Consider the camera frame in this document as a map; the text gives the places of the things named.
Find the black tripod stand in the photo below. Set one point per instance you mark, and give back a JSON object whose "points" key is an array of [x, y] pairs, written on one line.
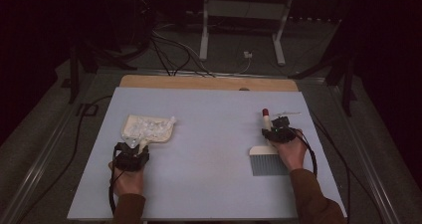
{"points": [[74, 74], [346, 84]]}

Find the person's right hand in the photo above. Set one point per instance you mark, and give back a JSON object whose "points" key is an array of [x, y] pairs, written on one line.
{"points": [[293, 154]]}

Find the white plug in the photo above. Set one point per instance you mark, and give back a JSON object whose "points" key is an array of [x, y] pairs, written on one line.
{"points": [[248, 54]]}

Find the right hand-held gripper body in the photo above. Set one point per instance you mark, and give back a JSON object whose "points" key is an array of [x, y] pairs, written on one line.
{"points": [[283, 132]]}

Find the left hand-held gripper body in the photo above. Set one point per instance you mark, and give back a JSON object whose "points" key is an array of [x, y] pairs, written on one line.
{"points": [[129, 161]]}

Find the wooden table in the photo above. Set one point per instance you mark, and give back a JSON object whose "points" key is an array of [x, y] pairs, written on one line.
{"points": [[199, 82]]}

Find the cream plastic dustpan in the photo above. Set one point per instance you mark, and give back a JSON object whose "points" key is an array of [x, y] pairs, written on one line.
{"points": [[162, 137]]}

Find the metal floor rail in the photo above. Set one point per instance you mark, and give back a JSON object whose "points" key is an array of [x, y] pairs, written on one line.
{"points": [[40, 157], [368, 157]]}

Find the white metal stand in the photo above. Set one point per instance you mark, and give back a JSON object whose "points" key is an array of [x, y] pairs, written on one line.
{"points": [[245, 10]]}

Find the person's left hand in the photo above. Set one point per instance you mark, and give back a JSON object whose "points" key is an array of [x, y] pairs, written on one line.
{"points": [[127, 182]]}

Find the pale blue board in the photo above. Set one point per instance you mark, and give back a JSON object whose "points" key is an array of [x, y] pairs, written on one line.
{"points": [[205, 187]]}

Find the cream brush with red tip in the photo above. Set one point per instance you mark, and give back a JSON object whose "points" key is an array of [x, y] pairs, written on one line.
{"points": [[267, 162]]}

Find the pile of white paper scraps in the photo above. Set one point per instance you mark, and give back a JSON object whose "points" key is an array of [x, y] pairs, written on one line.
{"points": [[149, 127]]}

